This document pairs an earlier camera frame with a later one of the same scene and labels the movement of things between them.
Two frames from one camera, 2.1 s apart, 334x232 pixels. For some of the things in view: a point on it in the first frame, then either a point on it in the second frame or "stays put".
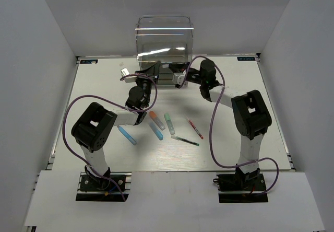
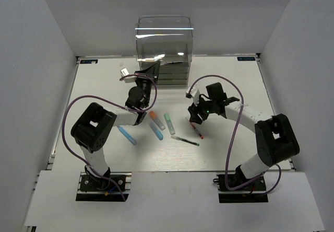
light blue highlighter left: x=127 y=135 stays put
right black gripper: x=188 y=70 to x=194 y=111
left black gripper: x=153 y=70 stays put
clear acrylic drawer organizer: x=166 y=38 stays put
